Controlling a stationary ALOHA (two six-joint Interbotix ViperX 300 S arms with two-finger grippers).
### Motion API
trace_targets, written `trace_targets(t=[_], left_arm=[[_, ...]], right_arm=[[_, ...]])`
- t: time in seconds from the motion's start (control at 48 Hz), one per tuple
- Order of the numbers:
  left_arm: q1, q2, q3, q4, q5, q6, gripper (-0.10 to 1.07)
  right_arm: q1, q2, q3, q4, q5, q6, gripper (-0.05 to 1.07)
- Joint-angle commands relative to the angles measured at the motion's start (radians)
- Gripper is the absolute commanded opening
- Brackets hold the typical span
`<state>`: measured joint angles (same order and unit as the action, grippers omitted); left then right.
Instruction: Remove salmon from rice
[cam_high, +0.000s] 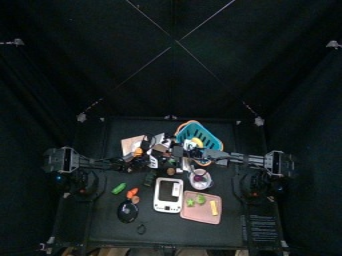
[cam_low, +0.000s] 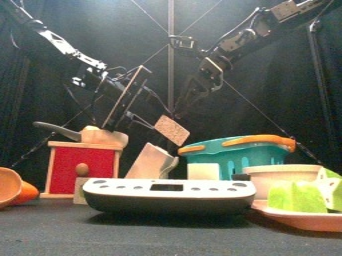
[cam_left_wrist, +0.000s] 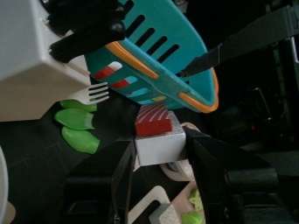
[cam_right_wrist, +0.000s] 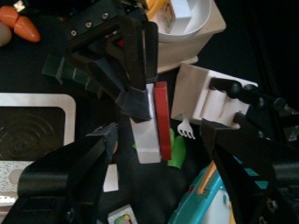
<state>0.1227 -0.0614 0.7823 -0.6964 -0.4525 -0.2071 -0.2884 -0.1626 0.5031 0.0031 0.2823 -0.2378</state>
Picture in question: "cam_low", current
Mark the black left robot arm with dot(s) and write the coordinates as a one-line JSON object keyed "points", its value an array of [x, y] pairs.
{"points": [[62, 45]]}

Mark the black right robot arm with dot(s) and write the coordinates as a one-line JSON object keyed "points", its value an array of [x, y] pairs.
{"points": [[256, 31]]}

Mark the white foam cube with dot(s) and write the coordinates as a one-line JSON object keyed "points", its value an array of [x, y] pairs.
{"points": [[204, 171]]}

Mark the white toy kitchen scale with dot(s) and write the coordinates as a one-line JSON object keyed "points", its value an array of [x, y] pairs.
{"points": [[169, 195]]}

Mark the red wooden drawer box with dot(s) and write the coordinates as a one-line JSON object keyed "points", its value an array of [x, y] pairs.
{"points": [[82, 166]]}

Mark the beige wooden peg block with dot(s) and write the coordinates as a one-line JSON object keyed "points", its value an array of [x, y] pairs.
{"points": [[81, 186]]}

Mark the white speckled bowl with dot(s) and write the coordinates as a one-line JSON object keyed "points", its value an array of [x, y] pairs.
{"points": [[279, 178]]}

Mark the orange toy food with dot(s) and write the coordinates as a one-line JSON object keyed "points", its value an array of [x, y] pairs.
{"points": [[27, 194]]}

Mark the orange cup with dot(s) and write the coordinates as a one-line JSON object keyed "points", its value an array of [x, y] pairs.
{"points": [[9, 186]]}

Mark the pink plate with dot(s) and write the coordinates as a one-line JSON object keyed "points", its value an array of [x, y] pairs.
{"points": [[303, 218]]}

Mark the white green toy fruit slice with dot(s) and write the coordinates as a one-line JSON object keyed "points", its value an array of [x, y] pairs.
{"points": [[332, 190]]}

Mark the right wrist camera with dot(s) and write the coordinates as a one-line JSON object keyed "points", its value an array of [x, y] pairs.
{"points": [[184, 42]]}

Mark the black side frame post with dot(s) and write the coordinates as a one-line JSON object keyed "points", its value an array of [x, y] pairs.
{"points": [[319, 83]]}

